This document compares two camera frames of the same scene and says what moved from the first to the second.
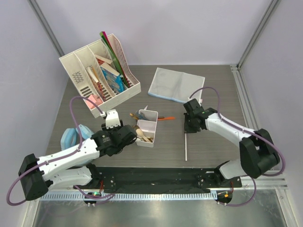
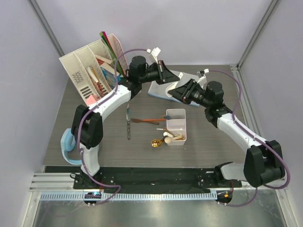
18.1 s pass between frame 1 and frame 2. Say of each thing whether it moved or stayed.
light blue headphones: stayed
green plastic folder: stayed
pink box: stayed
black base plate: stayed
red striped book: stayed
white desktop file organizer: stayed
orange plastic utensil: moved
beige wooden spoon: moved
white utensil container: moved
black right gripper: moved
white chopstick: moved
